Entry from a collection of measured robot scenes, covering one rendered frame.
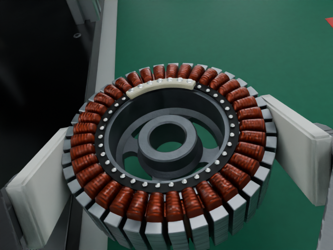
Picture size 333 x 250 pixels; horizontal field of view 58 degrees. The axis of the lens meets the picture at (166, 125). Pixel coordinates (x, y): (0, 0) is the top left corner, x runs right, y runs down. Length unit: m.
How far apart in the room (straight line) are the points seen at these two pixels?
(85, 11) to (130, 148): 0.25
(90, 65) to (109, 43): 0.07
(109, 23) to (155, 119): 0.27
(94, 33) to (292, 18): 0.23
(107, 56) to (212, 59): 0.12
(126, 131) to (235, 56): 0.18
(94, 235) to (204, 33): 0.25
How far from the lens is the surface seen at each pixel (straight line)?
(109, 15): 0.45
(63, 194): 0.16
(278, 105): 0.16
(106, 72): 0.34
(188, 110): 0.19
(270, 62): 0.33
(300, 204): 0.23
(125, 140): 0.18
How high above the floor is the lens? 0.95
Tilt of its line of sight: 49 degrees down
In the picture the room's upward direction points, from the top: 12 degrees counter-clockwise
